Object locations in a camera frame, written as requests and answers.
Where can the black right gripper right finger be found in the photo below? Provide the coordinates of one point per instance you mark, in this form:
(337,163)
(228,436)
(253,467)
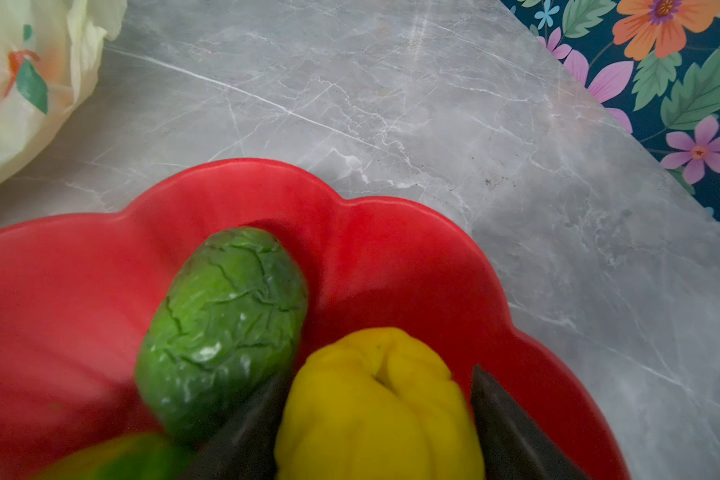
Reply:
(513,445)

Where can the red flower-shaped plate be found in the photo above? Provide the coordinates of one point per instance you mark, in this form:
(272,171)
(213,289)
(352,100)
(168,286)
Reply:
(78,291)

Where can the light green fake fruit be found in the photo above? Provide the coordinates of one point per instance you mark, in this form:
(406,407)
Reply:
(144,455)

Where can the green fake lime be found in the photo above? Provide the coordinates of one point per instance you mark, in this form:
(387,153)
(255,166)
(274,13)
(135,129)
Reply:
(231,318)

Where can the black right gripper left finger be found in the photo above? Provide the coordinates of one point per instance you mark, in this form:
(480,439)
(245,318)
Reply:
(243,448)

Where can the yellow fake lemon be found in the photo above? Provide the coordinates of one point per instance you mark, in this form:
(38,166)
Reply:
(377,404)

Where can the yellow printed plastic bag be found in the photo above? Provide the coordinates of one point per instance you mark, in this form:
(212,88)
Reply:
(50,54)

